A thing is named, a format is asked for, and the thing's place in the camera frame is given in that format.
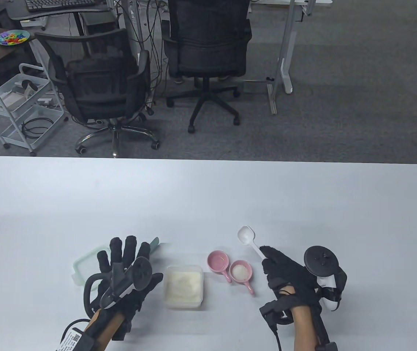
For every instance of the black desk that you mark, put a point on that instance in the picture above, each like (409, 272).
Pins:
(22, 12)

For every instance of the green plate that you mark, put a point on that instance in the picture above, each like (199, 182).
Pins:
(25, 36)

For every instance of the black mesh office chair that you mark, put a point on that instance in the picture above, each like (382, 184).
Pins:
(98, 84)

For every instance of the black padded office chair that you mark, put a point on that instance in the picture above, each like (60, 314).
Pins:
(206, 44)

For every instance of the black computer tower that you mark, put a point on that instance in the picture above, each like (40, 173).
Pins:
(98, 23)

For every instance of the person's right forearm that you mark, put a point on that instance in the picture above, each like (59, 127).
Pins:
(305, 329)

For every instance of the white sugar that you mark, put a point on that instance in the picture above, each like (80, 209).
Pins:
(183, 287)
(240, 271)

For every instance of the white plastic coffee spoon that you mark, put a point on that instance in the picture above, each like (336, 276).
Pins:
(245, 234)

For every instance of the white desk frame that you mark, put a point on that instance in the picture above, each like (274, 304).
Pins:
(285, 47)

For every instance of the person's left forearm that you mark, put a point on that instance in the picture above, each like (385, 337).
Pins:
(106, 327)

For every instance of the mint green container lid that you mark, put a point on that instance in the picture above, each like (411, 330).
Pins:
(84, 267)

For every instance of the person's right hand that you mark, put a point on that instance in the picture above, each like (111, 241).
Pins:
(285, 270)

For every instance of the black keyboard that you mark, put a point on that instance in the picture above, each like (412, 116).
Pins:
(58, 3)

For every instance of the person's left hand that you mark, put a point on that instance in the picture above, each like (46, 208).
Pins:
(129, 248)

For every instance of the grey floor socket box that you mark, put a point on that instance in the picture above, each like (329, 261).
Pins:
(255, 86)

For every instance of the mint green dessert spatula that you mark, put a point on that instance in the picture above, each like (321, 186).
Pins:
(154, 243)

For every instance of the clear plastic sugar container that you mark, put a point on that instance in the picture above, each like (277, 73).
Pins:
(184, 306)

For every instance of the black box with white label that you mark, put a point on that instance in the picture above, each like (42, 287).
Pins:
(78, 340)

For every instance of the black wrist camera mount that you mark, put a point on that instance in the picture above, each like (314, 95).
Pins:
(124, 329)
(270, 310)

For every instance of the pile of colourful blocks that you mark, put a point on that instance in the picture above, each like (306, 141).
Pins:
(11, 38)

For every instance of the white rolling cart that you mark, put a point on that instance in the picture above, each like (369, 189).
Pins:
(11, 132)

